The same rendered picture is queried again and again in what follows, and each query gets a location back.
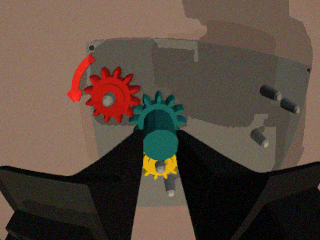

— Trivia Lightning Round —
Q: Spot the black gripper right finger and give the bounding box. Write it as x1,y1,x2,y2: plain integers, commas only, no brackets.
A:
176,131,320,240

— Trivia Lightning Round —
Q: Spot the red gear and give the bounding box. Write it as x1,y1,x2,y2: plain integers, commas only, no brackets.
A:
84,67,141,124

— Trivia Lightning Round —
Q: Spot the grey board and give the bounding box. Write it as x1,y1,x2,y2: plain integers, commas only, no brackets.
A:
85,39,312,207

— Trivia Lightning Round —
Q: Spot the yellow gear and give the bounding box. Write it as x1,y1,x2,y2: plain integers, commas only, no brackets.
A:
143,152,177,180

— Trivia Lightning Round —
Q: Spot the teal gear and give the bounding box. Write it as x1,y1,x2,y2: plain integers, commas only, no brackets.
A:
129,91,187,160

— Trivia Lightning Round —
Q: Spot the red curved arrow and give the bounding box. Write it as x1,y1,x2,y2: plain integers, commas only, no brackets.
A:
67,55,95,101

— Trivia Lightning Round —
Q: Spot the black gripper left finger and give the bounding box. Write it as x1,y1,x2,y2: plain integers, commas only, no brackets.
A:
0,129,144,240

